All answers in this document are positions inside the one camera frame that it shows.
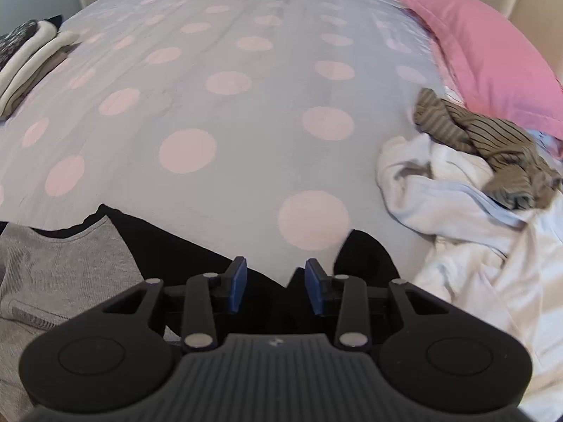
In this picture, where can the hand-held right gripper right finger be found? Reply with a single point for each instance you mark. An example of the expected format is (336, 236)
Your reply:
(313, 285)

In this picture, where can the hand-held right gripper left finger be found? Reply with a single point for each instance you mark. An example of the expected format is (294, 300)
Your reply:
(239, 283)

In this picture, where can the grey top with black sleeves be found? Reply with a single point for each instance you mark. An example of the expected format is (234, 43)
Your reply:
(66, 263)

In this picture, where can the grey polka dot bedspread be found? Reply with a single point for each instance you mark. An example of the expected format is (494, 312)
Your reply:
(220, 140)

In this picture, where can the white garment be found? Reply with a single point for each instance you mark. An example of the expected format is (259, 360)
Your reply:
(466, 250)

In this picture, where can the brown striped garment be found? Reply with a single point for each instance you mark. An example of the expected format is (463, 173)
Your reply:
(497, 149)

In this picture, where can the pale blue cloth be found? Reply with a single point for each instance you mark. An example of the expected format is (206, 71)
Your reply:
(544, 139)

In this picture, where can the pink pillow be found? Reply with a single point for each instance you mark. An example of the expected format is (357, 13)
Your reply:
(484, 57)

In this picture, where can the taupe folded cloth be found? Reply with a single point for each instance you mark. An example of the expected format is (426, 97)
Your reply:
(42, 74)

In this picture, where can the cream folded cloth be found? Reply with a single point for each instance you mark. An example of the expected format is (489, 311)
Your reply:
(31, 59)

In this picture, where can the dark patterned folded cloth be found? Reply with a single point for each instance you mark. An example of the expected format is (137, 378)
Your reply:
(15, 37)

